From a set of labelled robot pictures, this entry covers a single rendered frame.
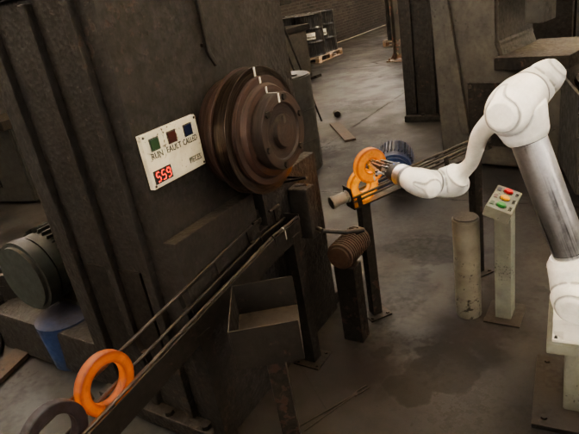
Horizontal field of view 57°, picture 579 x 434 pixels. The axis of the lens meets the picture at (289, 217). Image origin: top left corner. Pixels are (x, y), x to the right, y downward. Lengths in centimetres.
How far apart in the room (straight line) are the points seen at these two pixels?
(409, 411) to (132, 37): 168
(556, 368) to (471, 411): 41
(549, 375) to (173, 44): 189
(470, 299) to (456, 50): 237
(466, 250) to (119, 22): 170
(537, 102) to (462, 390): 123
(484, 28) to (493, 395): 284
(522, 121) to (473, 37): 290
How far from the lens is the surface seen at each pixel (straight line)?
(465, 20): 444
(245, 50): 218
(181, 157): 184
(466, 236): 249
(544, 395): 233
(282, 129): 192
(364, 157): 229
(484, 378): 241
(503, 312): 271
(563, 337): 204
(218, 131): 184
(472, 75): 448
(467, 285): 262
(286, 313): 178
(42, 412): 152
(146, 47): 179
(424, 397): 231
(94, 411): 163
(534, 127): 160
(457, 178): 211
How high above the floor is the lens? 158
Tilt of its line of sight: 23 degrees down
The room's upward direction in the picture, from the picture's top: 10 degrees counter-clockwise
